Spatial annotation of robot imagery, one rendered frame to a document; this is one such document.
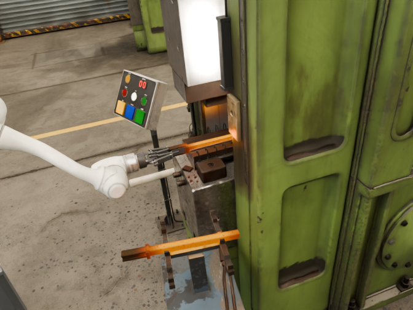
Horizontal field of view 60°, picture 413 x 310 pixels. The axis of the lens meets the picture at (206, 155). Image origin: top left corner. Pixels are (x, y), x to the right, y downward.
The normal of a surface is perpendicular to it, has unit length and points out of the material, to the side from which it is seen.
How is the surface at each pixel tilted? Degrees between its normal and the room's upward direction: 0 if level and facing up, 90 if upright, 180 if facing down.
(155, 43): 90
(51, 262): 0
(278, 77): 89
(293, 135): 89
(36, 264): 0
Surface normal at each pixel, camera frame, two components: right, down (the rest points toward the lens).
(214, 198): 0.33, 0.50
